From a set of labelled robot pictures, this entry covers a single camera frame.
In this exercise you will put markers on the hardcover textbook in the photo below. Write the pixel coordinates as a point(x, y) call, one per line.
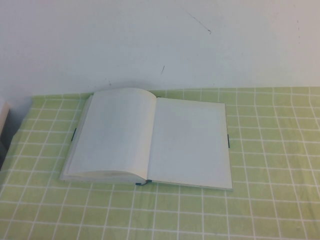
point(140, 140)

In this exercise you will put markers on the green white checked tablecloth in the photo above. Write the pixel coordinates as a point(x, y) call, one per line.
point(282, 175)

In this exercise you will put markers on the beige box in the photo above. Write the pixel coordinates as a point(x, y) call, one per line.
point(3, 117)

